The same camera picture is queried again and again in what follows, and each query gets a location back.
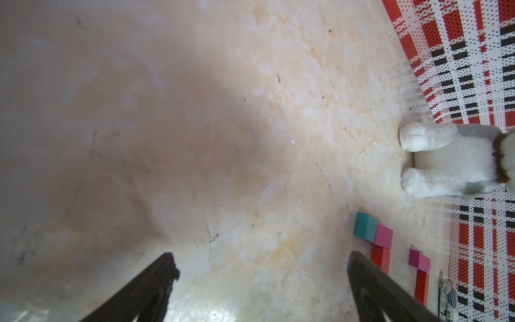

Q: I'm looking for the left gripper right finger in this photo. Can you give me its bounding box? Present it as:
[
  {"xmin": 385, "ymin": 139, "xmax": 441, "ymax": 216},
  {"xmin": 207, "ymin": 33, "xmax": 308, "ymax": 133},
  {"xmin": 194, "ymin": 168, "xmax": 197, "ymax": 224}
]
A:
[{"xmin": 347, "ymin": 251, "xmax": 439, "ymax": 322}]

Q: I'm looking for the magenta rectangular block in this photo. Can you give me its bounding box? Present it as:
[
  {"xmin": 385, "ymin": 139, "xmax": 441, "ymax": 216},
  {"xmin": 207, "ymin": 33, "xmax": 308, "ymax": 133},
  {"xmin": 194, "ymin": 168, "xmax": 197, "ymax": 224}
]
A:
[{"xmin": 417, "ymin": 253, "xmax": 431, "ymax": 273}]

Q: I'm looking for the magenta block group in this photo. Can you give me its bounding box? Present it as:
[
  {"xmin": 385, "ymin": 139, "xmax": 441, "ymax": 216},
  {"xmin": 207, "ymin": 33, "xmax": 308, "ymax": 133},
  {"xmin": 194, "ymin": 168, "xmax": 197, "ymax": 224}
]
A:
[{"xmin": 374, "ymin": 224, "xmax": 394, "ymax": 250}]

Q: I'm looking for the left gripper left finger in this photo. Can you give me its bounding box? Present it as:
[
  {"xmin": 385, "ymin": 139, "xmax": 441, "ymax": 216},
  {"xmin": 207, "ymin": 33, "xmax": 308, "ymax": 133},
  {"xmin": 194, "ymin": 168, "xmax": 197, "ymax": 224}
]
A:
[{"xmin": 83, "ymin": 252, "xmax": 180, "ymax": 322}]

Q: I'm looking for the grey husky plush toy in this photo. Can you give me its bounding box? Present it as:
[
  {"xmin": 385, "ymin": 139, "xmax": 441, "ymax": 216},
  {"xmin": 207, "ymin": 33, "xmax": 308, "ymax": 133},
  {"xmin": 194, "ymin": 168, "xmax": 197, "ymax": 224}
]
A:
[{"xmin": 399, "ymin": 122, "xmax": 514, "ymax": 201}]

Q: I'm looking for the orange red block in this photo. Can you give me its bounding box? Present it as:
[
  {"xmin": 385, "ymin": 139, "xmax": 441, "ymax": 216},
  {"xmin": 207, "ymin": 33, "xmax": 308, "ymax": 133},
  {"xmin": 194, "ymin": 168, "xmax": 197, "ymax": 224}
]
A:
[{"xmin": 370, "ymin": 244, "xmax": 391, "ymax": 275}]

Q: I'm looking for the teal cube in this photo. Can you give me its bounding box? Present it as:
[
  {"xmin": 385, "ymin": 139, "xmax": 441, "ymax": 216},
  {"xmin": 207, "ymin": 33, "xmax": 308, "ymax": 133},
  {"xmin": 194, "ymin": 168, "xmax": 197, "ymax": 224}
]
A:
[{"xmin": 354, "ymin": 212, "xmax": 378, "ymax": 243}]

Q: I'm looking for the red rectangular block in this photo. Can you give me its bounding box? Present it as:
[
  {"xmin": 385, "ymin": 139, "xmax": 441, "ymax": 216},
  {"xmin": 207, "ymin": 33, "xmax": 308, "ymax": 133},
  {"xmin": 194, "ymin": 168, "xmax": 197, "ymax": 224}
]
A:
[{"xmin": 414, "ymin": 270, "xmax": 430, "ymax": 306}]

